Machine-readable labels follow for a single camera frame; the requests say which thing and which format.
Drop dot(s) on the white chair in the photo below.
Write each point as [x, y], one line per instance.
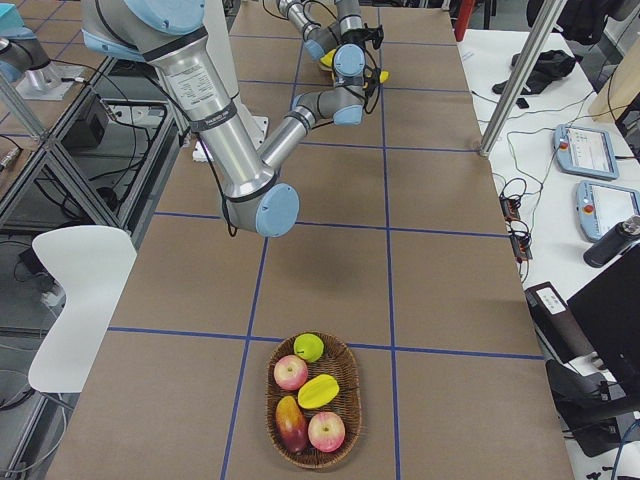
[91, 263]

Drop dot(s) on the teach pendant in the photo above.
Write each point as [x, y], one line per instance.
[585, 152]
[601, 206]

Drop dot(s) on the aluminium frame post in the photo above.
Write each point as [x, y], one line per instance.
[543, 25]

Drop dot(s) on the black bottle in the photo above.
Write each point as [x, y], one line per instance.
[612, 243]

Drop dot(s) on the pink apple back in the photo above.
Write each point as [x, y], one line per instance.
[290, 372]

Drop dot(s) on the green pear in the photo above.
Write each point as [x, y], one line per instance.
[309, 347]

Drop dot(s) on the black box with label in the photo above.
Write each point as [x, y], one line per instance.
[557, 323]

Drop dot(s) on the upper teach pendant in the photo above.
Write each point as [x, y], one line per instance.
[585, 152]

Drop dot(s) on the black cloth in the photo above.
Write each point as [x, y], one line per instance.
[551, 66]

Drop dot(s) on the pink apple front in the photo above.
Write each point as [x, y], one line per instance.
[326, 432]

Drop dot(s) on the black monitor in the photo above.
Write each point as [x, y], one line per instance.
[607, 311]

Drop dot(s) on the lower teach pendant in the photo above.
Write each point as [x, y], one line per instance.
[601, 206]

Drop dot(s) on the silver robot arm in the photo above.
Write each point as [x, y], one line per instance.
[319, 39]
[171, 37]

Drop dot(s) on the pink apple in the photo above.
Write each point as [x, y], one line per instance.
[326, 432]
[290, 372]

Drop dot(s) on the red mango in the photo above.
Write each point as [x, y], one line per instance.
[291, 425]

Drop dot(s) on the yellow star fruit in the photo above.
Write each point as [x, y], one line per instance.
[318, 392]

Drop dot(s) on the woven wicker basket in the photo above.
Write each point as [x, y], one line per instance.
[338, 361]

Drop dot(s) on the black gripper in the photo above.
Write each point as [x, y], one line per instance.
[370, 80]

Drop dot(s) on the orange circuit board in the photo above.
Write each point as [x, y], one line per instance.
[509, 208]

